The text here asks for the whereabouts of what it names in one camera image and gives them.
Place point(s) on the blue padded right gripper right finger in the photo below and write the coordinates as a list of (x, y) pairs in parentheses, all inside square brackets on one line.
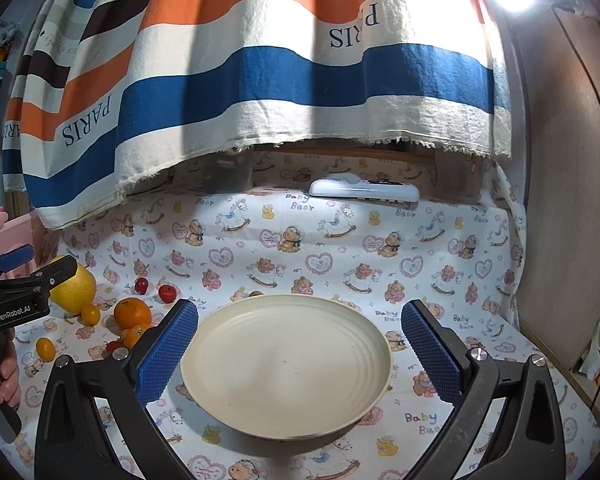
[(527, 442)]

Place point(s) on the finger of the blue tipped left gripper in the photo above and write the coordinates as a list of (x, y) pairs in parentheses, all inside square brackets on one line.
[(15, 258)]

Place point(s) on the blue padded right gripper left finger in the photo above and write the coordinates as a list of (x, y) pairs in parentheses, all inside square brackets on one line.
[(71, 441)]

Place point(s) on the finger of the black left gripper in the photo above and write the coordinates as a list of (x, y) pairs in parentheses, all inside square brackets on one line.
[(43, 280)]

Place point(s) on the small orange kumquat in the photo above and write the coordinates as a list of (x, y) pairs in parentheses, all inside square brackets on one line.
[(45, 349)]

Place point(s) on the small red tomato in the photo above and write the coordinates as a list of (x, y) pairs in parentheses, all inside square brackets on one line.
[(113, 345)]

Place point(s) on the large orange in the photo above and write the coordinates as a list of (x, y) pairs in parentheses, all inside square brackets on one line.
[(130, 312)]

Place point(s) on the orange with green stem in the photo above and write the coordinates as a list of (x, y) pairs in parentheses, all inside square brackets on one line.
[(130, 336)]

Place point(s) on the red cherry tomato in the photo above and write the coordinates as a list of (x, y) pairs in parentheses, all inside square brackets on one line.
[(167, 293)]

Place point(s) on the person's hand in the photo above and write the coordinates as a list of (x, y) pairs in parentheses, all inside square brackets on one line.
[(10, 391)]

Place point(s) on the pink toy box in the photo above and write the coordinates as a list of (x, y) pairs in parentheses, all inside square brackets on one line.
[(25, 229)]

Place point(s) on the yellow pear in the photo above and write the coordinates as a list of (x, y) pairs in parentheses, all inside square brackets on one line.
[(75, 293)]

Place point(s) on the small yellow kumquat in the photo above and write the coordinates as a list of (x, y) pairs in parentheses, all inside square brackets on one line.
[(90, 315)]

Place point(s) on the dark red cherry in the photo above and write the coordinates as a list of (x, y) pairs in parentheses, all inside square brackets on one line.
[(141, 285)]

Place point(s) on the cream round plate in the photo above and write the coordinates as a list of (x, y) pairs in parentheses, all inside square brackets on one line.
[(287, 367)]

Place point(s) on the striped Paris blanket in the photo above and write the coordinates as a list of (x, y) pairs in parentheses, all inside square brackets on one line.
[(110, 92)]

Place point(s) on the baby bear patterned cloth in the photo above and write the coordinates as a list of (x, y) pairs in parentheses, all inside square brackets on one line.
[(463, 261)]

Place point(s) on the white remote control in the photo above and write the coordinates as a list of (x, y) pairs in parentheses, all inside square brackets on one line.
[(352, 187)]

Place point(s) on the wooden headboard panel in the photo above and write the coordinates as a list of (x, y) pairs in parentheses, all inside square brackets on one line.
[(559, 294)]

